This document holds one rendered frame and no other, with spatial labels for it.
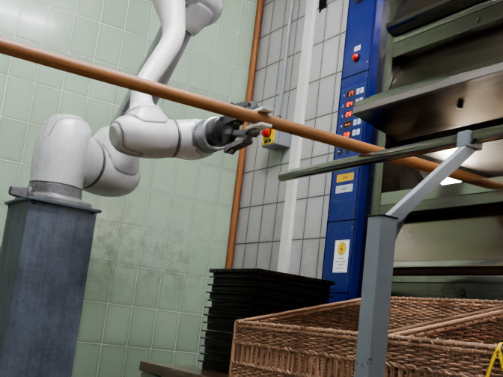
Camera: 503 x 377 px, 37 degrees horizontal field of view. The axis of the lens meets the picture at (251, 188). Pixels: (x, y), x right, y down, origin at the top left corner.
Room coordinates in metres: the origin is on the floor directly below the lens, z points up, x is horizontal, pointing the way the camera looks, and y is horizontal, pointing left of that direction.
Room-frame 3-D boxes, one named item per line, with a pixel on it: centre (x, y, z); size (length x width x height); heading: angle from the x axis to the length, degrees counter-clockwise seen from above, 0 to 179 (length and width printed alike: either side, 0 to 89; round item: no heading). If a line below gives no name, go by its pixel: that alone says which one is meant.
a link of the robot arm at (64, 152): (2.20, 0.57, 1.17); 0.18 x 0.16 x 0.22; 149
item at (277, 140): (2.82, -0.07, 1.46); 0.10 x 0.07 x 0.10; 30
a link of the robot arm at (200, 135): (1.91, 0.11, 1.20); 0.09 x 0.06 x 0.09; 120
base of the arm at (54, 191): (2.18, 0.59, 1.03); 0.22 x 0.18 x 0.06; 123
